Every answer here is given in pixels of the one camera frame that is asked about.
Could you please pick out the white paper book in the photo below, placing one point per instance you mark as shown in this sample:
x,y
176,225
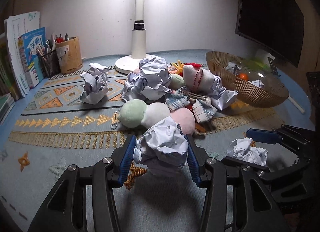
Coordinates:
x,y
15,27

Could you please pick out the black mesh pen cup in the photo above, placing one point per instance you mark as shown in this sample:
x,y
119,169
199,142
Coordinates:
x,y
50,64

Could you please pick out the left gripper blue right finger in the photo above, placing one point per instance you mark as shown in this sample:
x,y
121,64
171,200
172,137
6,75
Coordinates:
x,y
236,197

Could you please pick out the blue workbook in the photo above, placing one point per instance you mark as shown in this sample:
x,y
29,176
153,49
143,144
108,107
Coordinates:
x,y
28,45

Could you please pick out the amber ribbed glass bowl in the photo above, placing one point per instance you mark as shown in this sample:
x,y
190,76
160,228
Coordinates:
x,y
272,95

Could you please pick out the white chicken plush toy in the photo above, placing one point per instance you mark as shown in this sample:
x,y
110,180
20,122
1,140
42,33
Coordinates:
x,y
197,79

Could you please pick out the bamboo pen holder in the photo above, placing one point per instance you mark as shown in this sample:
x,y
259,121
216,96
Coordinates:
x,y
69,55

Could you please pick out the plaid fabric bow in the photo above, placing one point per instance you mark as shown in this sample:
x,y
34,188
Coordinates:
x,y
200,106

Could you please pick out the white desk lamp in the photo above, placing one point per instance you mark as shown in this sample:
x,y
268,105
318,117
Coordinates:
x,y
129,63

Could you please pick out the paper ball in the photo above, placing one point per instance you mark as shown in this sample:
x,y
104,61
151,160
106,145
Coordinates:
x,y
162,147
96,84

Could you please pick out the small dango plush behind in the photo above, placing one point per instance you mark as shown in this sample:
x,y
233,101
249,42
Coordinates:
x,y
177,82

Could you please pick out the three-ball dango plush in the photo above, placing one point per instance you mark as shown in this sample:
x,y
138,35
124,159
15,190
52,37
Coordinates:
x,y
136,112

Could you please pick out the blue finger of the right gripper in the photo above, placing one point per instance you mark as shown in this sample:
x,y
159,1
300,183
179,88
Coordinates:
x,y
263,136

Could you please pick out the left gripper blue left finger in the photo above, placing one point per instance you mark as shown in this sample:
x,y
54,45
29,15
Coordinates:
x,y
64,208

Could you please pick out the upright green books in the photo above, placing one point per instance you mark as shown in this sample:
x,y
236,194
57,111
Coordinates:
x,y
6,70

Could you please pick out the orange ball in bowl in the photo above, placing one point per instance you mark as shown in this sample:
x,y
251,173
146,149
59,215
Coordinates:
x,y
243,76

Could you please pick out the large crumpled paper centre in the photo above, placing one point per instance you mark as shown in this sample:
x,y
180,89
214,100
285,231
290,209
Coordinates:
x,y
150,83

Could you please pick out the stack of green books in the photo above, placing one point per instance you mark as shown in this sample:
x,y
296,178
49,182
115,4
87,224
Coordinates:
x,y
7,103

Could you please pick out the black monitor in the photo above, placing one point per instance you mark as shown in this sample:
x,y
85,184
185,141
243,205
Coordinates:
x,y
278,25

